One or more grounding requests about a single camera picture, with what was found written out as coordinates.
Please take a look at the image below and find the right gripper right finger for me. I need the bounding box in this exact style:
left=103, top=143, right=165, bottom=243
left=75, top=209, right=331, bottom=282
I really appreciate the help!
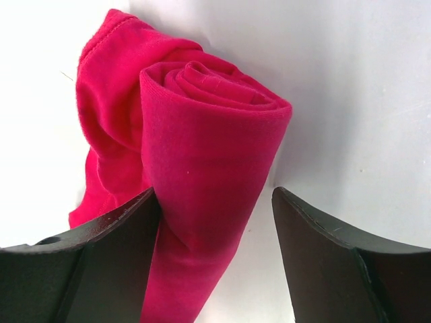
left=272, top=187, right=430, bottom=323

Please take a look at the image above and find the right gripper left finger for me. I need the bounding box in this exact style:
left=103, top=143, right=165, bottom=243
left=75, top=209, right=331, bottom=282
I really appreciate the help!
left=1, top=189, right=160, bottom=322

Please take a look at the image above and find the red t-shirt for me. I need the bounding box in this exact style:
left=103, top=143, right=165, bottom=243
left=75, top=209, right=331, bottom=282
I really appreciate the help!
left=69, top=9, right=292, bottom=322

